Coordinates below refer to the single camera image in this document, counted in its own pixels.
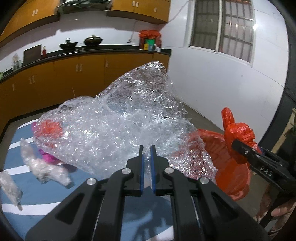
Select red plastic bag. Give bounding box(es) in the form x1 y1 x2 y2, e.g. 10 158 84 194
34 120 63 138
221 107 262 165

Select large clear bubble wrap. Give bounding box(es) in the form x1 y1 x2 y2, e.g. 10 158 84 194
1 138 72 206

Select lower wooden kitchen cabinets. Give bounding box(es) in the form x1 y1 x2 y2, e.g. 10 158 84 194
1 45 172 133

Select person's right hand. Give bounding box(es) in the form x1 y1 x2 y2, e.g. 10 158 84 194
254 185 295 238

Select red basket with bag liner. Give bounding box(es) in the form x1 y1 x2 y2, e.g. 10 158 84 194
176 128 253 202

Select blue white striped table mat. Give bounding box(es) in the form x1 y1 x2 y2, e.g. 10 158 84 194
1 120 174 240

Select magenta foil wrapper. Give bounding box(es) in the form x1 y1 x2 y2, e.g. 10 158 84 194
31 121 77 173

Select barred window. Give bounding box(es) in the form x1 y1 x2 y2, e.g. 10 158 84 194
189 0 255 63

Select green yellow containers on counter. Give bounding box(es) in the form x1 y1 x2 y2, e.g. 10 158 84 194
144 39 155 51

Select red bag on counter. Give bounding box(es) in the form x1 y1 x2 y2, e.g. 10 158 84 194
139 30 162 52

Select clear jar on counter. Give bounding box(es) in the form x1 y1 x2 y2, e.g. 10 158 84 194
13 54 22 71

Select black wok with ladle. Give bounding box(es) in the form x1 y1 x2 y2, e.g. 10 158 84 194
59 38 78 51

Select red bottle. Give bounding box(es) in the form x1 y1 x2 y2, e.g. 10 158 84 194
41 46 47 59

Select dark cutting board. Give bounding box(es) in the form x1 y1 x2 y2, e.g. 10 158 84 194
22 45 42 66

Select black lidded wok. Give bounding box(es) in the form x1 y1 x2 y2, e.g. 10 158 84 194
83 35 103 49

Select range hood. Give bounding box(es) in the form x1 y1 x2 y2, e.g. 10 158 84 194
57 0 112 14

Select upper wooden cabinets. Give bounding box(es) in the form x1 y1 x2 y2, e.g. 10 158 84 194
1 0 171 46

